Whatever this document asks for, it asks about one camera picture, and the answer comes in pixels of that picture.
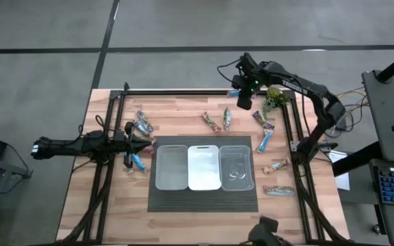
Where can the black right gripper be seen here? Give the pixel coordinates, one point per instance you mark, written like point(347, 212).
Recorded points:
point(245, 100)

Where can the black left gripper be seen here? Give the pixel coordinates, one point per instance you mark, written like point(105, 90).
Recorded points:
point(128, 145)

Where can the green orange granola bar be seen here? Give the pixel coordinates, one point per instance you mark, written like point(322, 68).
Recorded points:
point(227, 119)

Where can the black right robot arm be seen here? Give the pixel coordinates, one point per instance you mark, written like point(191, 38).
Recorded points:
point(299, 85)

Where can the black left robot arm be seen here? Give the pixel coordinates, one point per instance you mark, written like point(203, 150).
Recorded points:
point(63, 147)

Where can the blue purple granola bar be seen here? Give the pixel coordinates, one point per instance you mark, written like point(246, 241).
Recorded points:
point(145, 121)
point(141, 128)

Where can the orange white granola bar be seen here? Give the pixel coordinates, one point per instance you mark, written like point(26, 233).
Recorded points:
point(275, 166)

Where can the small artificial green plant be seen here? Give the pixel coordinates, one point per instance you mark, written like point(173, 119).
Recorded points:
point(275, 100)

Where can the grey plastic bin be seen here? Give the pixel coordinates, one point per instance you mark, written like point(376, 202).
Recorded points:
point(171, 167)

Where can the white plastic bin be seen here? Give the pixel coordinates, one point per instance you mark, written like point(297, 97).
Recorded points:
point(204, 167)

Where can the clear plastic bin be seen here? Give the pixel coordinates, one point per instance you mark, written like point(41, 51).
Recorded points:
point(236, 167)

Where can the dark ribbed placemat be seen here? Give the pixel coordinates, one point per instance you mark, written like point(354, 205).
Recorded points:
point(200, 201)

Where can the black desk beam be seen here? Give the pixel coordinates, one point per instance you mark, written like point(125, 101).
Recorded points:
point(354, 160)

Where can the white paper sheet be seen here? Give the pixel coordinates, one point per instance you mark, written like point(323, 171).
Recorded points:
point(342, 181)

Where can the grey cart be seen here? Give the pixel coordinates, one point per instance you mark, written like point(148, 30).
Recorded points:
point(9, 167)

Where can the dark grey desk top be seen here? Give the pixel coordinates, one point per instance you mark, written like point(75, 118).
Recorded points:
point(385, 112)

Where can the black caster wheel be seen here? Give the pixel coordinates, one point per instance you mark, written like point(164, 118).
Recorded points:
point(376, 229)

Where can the black metal frame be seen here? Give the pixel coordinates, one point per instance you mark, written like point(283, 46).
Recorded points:
point(183, 92)

